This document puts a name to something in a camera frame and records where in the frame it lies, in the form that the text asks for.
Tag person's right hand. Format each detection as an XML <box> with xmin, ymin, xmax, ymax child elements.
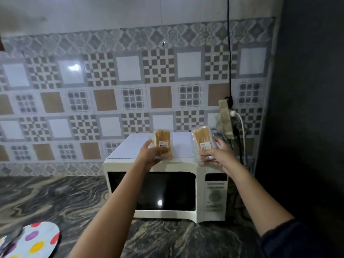
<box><xmin>199</xmin><ymin>137</ymin><xmax>243</xmax><ymax>177</ymax></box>

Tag person's left hand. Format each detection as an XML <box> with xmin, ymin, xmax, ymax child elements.
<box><xmin>134</xmin><ymin>139</ymin><xmax>172</xmax><ymax>173</ymax></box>

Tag clear plastic container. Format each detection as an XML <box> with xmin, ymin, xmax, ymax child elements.
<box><xmin>152</xmin><ymin>129</ymin><xmax>174</xmax><ymax>160</ymax></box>
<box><xmin>191</xmin><ymin>125</ymin><xmax>220</xmax><ymax>162</ymax></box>

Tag white microwave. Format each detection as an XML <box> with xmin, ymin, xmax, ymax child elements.
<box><xmin>103</xmin><ymin>131</ymin><xmax>229</xmax><ymax>223</ymax></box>

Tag silver refrigerator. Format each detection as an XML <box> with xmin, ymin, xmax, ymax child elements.
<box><xmin>254</xmin><ymin>0</ymin><xmax>344</xmax><ymax>258</ymax></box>

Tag white polka dot plate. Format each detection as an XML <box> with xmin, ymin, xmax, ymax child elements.
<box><xmin>0</xmin><ymin>221</ymin><xmax>61</xmax><ymax>258</ymax></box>

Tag person's left forearm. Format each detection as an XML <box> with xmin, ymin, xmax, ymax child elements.
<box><xmin>68</xmin><ymin>162</ymin><xmax>151</xmax><ymax>258</ymax></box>

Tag person's right forearm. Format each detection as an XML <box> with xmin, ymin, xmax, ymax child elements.
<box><xmin>227</xmin><ymin>165</ymin><xmax>295</xmax><ymax>237</ymax></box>

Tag beige power strip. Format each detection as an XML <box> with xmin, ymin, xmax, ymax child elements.
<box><xmin>218</xmin><ymin>99</ymin><xmax>235</xmax><ymax>140</ymax></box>

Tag metal tongs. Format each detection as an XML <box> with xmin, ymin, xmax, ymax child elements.
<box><xmin>0</xmin><ymin>225</ymin><xmax>24</xmax><ymax>255</ymax></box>

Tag black hanging cable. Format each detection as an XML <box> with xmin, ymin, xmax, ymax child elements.
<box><xmin>226</xmin><ymin>0</ymin><xmax>234</xmax><ymax>102</ymax></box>

